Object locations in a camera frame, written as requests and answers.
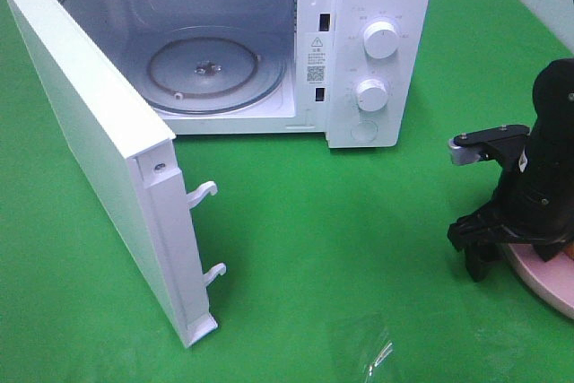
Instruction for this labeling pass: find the glass microwave turntable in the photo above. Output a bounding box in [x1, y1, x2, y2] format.
[142, 26, 294, 115]

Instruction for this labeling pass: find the round white door button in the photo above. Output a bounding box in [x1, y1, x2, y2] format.
[351, 120, 378, 143]

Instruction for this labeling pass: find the pink round plate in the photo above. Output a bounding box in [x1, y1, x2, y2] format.
[501, 244, 573, 319]

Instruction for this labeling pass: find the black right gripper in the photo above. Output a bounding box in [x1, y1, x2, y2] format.
[447, 58, 573, 283]

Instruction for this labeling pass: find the white microwave door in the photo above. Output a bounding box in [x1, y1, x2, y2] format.
[7, 0, 226, 346]

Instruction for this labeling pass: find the lower white microwave knob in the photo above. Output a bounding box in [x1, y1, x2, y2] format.
[355, 79, 388, 112]

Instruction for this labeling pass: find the upper white microwave knob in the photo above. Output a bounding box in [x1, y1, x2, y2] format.
[362, 20, 399, 59]

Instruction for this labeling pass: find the white microwave knob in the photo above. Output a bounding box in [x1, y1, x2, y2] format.
[362, 20, 399, 59]
[355, 79, 388, 112]

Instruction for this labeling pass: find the white microwave oven body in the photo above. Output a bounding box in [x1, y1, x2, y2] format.
[57, 0, 429, 148]

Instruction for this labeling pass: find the burger with lettuce and cheese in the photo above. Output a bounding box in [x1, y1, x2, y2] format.
[564, 243, 574, 259]

